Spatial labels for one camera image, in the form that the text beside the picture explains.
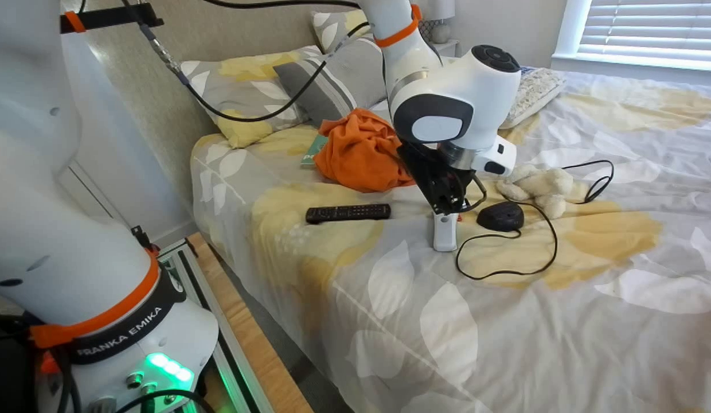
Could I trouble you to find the small yellow grey floral pillow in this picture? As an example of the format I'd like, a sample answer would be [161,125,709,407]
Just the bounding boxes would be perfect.
[307,7,383,57]

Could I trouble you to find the grey striped pillow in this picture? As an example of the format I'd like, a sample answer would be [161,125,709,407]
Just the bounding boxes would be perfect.
[274,36,394,129]

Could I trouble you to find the white window frame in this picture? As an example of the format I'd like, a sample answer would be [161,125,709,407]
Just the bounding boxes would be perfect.
[551,0,711,76]

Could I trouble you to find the black tv remote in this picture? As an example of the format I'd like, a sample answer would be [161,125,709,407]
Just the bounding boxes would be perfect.
[303,202,394,226]

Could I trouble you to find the blue white patterned pillow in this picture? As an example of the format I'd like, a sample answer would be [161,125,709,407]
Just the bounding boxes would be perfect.
[497,65,566,132]

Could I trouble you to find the white table lamp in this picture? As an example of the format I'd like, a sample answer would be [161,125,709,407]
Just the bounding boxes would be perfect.
[417,0,459,45]

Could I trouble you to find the teal flat card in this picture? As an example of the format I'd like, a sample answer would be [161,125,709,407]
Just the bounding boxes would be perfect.
[298,132,333,172]

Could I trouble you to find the wooden platform edge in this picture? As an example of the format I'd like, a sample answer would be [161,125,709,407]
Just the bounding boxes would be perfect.
[186,232,316,413]

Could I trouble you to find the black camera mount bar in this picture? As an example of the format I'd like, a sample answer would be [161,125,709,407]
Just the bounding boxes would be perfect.
[60,2,166,34]

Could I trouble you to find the white window blinds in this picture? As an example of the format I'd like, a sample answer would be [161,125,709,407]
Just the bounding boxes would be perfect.
[581,0,711,60]

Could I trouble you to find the white nightstand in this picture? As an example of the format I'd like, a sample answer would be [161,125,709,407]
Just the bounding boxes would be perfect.
[431,38,464,61]

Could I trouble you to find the black base cable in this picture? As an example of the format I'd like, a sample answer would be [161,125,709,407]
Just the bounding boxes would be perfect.
[113,386,219,413]

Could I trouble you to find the orange cloth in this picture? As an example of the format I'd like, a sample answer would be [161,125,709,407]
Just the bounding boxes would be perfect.
[313,108,416,195]

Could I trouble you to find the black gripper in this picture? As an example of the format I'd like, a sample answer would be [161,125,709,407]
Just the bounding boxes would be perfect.
[397,139,481,218]

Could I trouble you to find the large yellow grey floral pillow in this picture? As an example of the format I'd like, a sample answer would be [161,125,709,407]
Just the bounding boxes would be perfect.
[180,45,327,151]

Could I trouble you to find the white switch remote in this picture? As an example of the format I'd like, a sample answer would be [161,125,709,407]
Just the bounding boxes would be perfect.
[431,208,464,255]

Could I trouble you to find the white plush toy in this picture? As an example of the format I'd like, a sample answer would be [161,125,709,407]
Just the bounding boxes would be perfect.
[494,160,579,219]

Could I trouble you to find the grey yellow leaf bedspread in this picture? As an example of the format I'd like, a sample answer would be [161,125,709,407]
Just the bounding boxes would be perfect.
[188,55,711,413]

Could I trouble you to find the thin black cable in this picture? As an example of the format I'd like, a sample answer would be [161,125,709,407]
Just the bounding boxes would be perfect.
[452,156,620,281]

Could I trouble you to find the black oval device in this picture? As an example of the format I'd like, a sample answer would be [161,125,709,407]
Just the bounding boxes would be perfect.
[474,200,528,233]

